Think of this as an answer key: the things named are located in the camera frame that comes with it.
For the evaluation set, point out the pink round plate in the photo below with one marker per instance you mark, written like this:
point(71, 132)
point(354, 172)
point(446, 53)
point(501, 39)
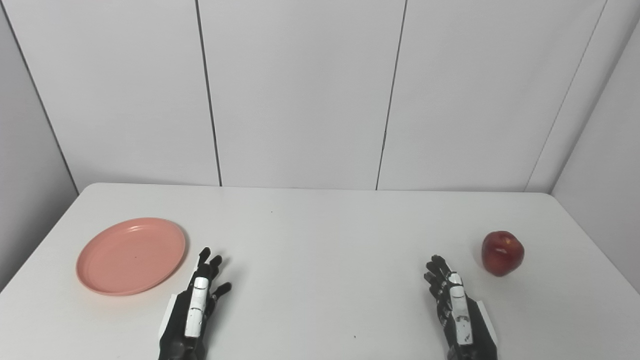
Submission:
point(131, 256)

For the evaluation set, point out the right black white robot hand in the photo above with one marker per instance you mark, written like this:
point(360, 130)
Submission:
point(460, 315)

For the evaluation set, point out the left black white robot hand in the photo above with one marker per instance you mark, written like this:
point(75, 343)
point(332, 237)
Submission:
point(195, 310)

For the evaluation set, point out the red apple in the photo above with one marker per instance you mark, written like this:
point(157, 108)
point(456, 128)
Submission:
point(502, 252)

